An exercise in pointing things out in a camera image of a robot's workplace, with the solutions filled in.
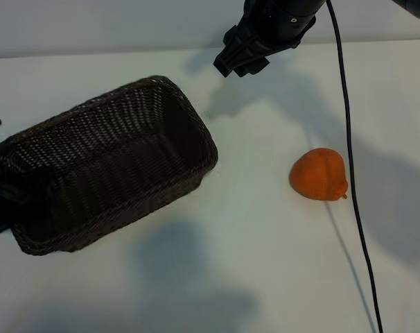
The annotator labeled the black cable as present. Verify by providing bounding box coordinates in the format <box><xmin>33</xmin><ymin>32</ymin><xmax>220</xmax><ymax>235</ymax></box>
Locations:
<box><xmin>325</xmin><ymin>0</ymin><xmax>385</xmax><ymax>333</ymax></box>

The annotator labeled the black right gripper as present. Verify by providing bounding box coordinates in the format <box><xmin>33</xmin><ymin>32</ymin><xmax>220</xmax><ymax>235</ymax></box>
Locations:
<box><xmin>213</xmin><ymin>0</ymin><xmax>317</xmax><ymax>78</ymax></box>

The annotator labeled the orange fruit with stem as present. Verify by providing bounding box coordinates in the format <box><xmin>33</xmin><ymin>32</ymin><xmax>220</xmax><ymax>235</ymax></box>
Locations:
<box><xmin>288</xmin><ymin>147</ymin><xmax>350</xmax><ymax>203</ymax></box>

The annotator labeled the dark brown wicker basket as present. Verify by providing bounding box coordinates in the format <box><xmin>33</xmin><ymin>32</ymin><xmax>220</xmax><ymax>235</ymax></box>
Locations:
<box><xmin>0</xmin><ymin>75</ymin><xmax>220</xmax><ymax>257</ymax></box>

